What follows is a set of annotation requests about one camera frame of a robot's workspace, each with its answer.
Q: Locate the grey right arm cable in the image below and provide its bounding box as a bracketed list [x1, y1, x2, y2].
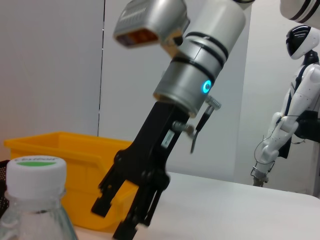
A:
[172, 94, 223, 155]

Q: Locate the black mesh pen holder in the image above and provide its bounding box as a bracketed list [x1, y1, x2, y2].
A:
[0, 159, 12, 218]

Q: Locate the clear green-label water bottle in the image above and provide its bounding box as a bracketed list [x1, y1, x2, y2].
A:
[0, 156, 77, 240]

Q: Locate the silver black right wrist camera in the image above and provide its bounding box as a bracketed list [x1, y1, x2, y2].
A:
[112, 0, 191, 50]

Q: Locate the white humanoid robot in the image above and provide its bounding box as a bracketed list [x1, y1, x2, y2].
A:
[250, 24, 320, 187]

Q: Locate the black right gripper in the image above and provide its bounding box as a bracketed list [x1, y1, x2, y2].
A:
[91, 101, 191, 240]

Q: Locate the yellow plastic bin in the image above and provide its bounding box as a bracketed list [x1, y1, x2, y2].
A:
[3, 131, 141, 232]

